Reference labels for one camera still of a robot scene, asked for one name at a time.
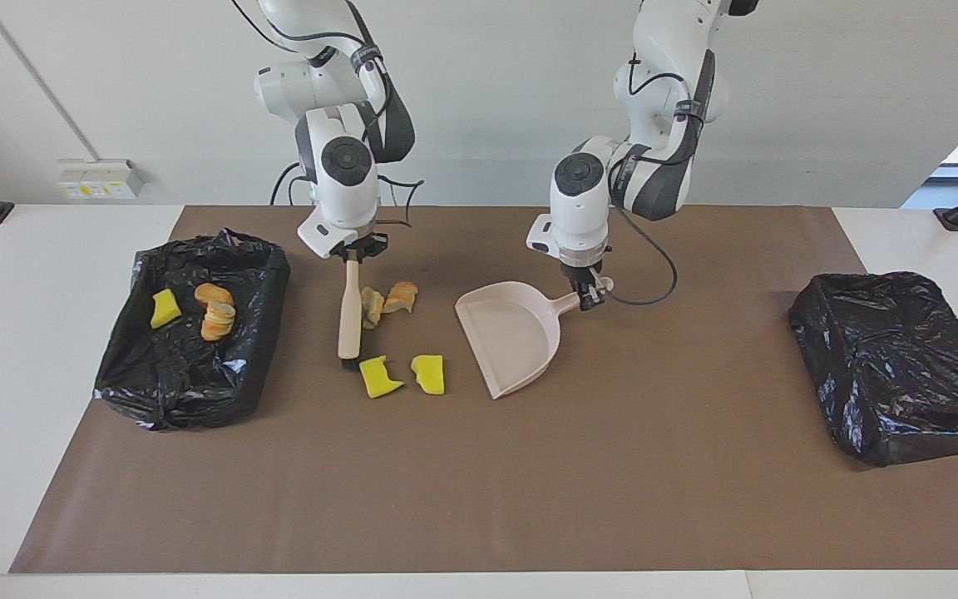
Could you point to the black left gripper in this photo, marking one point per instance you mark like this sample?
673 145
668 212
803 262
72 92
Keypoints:
580 270

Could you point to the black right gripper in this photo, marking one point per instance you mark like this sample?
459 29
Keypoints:
358 245

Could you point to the pale green-yellow sponge scrap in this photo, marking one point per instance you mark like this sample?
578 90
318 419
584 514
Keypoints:
372 308

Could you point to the orange striped sponge scrap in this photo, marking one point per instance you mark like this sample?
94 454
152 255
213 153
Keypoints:
401 297

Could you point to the beige hand brush black bristles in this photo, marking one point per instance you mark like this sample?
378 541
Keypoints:
350 316

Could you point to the pale pink plastic dustpan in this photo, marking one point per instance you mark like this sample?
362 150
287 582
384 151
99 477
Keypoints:
512 333

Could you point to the bright yellow sponge piece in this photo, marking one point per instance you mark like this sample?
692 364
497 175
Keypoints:
378 378
165 309
428 373

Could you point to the brown bread roll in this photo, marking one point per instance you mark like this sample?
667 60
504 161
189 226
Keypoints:
213 294

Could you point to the pale tan sponge scrap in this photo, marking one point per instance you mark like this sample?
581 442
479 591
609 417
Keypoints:
218 320

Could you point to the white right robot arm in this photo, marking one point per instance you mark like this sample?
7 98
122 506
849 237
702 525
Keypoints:
346 162

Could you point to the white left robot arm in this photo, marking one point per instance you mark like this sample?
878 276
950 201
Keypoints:
579 200

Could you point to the bin lined with black bag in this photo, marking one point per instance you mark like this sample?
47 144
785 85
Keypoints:
188 374
895 374

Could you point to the brown paper table mat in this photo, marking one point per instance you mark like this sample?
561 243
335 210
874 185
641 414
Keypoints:
479 516

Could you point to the white wall socket box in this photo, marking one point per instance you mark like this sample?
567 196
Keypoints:
96 178

